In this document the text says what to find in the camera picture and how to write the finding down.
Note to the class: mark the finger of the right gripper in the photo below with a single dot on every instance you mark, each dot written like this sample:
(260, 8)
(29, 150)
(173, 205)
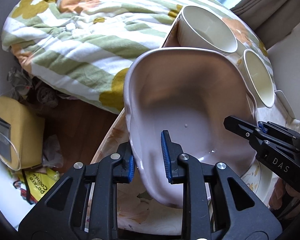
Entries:
(278, 131)
(242, 128)

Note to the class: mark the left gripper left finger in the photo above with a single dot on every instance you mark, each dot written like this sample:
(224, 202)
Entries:
(83, 203)

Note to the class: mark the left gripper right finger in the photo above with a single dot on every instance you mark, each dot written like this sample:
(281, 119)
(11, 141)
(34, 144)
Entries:
(217, 204)

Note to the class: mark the cream ceramic bowl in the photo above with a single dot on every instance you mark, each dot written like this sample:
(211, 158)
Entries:
(257, 78)

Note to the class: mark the pale pink rounded plate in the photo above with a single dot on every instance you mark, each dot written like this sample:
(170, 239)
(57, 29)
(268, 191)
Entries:
(188, 92)

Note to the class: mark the white ribbed ceramic bowl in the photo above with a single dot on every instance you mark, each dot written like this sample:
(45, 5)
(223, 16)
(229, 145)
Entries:
(200, 28)

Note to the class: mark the white duck picture plate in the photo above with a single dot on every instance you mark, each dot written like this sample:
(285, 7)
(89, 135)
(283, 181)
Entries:
(252, 177)

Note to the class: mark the person's right hand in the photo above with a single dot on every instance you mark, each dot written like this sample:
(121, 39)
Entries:
(281, 188)

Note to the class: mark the yellow potato chip bag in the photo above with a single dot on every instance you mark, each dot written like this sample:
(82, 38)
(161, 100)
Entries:
(40, 183)

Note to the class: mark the cream floral tablecloth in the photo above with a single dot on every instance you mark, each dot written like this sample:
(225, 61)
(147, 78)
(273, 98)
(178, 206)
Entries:
(137, 211)

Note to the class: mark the brown right curtain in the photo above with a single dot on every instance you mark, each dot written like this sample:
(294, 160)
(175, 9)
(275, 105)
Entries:
(270, 20)

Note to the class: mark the floral green striped duvet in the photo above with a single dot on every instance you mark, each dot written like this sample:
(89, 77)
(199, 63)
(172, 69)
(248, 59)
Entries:
(83, 48)

